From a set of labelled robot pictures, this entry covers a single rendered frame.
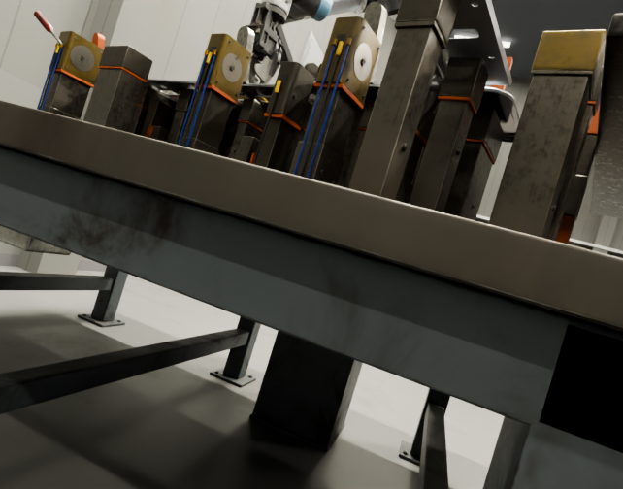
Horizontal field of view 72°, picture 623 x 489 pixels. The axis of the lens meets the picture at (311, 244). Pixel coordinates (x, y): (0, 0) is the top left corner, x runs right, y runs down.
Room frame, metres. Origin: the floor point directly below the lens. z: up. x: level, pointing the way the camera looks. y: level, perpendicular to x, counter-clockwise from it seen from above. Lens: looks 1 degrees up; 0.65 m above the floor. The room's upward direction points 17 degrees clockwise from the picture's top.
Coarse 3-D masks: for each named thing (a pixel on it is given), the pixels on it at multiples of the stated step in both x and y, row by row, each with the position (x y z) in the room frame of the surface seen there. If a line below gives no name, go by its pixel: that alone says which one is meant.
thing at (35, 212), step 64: (0, 192) 0.44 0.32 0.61; (64, 192) 0.42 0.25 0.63; (128, 192) 0.40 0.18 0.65; (128, 256) 0.39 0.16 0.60; (192, 256) 0.37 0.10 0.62; (256, 256) 0.36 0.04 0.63; (320, 256) 0.34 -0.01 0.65; (256, 320) 0.35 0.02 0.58; (320, 320) 0.34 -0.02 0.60; (384, 320) 0.32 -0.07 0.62; (448, 320) 0.31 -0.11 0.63; (512, 320) 0.30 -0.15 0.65; (576, 320) 0.29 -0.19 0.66; (0, 384) 0.83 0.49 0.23; (64, 384) 0.97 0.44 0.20; (448, 384) 0.31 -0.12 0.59; (512, 384) 0.30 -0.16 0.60; (576, 384) 0.28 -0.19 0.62; (512, 448) 0.31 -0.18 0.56; (576, 448) 0.28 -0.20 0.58
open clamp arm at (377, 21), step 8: (368, 8) 0.78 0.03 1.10; (376, 8) 0.77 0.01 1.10; (384, 8) 0.78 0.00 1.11; (368, 16) 0.78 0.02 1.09; (376, 16) 0.77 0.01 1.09; (384, 16) 0.78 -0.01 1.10; (376, 24) 0.77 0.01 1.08; (384, 24) 0.78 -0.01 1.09; (376, 32) 0.77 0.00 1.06; (376, 64) 0.79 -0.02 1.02
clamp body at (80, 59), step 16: (64, 32) 1.28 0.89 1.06; (64, 48) 1.26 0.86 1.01; (80, 48) 1.28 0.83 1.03; (96, 48) 1.32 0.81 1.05; (64, 64) 1.26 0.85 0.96; (80, 64) 1.29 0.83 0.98; (96, 64) 1.33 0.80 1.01; (64, 80) 1.27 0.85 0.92; (80, 80) 1.30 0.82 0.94; (48, 96) 1.28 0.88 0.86; (64, 96) 1.29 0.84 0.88; (80, 96) 1.32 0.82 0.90; (64, 112) 1.30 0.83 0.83; (80, 112) 1.33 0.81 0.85
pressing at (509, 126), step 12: (144, 84) 1.36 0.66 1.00; (156, 84) 1.32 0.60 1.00; (168, 84) 1.28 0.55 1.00; (180, 84) 1.24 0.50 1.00; (192, 84) 1.20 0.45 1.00; (252, 84) 1.03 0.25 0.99; (264, 84) 1.01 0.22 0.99; (372, 84) 0.82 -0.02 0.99; (168, 96) 1.41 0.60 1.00; (252, 96) 1.14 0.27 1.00; (264, 96) 1.11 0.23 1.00; (312, 96) 1.00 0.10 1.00; (372, 96) 0.90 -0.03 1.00; (492, 96) 0.74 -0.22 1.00; (504, 96) 0.73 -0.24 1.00; (504, 108) 0.77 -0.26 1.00; (516, 108) 0.74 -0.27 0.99; (504, 120) 0.82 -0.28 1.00; (516, 120) 0.80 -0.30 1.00; (504, 132) 0.87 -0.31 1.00
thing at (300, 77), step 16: (288, 64) 0.83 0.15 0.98; (288, 80) 0.82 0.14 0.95; (304, 80) 0.84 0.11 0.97; (272, 96) 0.84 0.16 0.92; (288, 96) 0.82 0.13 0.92; (304, 96) 0.86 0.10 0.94; (272, 112) 0.83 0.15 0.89; (288, 112) 0.83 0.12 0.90; (304, 112) 0.87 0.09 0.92; (272, 128) 0.84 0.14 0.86; (288, 128) 0.85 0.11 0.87; (272, 144) 0.83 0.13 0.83; (288, 144) 0.86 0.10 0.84; (256, 160) 0.85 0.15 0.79; (272, 160) 0.84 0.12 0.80
